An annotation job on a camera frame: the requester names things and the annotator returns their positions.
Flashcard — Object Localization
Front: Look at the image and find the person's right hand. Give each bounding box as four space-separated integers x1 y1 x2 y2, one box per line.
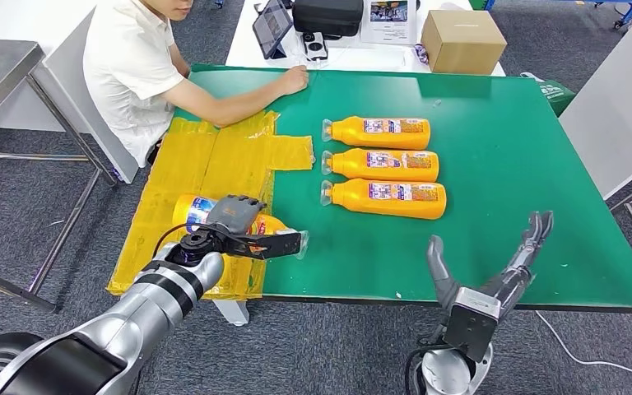
277 64 310 96

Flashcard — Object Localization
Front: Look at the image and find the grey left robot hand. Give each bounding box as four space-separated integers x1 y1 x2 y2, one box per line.
205 194 268 236

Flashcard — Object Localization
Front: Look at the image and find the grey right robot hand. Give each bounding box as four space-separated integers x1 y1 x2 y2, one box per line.
425 210 555 323

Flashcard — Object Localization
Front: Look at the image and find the orange detergent bottle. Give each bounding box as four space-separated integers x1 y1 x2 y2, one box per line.
171 194 310 260
319 179 448 221
320 148 440 184
321 115 432 151

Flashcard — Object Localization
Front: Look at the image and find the black and white device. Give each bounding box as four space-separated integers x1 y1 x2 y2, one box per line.
301 31 329 62

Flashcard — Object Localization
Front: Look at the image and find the yellow taped cardboard mat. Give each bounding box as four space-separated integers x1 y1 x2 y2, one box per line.
106 110 315 301

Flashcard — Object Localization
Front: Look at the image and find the black tablet on stand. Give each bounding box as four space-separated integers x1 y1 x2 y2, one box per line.
252 0 294 61

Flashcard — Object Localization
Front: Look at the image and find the black carrying case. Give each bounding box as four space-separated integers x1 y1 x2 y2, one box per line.
292 0 365 38

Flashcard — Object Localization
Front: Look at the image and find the white table leg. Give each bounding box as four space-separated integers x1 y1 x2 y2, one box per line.
212 298 250 327

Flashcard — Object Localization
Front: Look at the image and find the white printed leaflet stand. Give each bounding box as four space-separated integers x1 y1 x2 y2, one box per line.
360 0 419 47

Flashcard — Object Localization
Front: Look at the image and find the green table board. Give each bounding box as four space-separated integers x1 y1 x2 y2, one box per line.
173 64 632 314

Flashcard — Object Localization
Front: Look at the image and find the person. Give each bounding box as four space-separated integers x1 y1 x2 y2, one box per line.
82 0 310 169

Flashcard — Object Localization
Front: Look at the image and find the brown cardboard box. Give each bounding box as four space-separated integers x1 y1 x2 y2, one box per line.
421 9 508 76

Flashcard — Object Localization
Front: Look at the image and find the green bag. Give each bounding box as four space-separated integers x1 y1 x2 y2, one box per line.
520 72 576 119

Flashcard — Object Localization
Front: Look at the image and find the white side table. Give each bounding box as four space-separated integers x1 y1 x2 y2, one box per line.
557 12 632 202

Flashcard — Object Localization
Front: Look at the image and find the stainless steel table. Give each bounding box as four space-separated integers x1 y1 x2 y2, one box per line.
0 38 118 314

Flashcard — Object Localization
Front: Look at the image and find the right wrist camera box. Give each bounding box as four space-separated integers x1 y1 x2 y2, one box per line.
442 287 503 364

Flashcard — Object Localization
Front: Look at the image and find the white floor cable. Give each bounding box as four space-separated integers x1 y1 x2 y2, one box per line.
533 310 632 383

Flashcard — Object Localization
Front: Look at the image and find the blue steel frame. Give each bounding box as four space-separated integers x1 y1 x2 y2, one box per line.
481 0 632 28

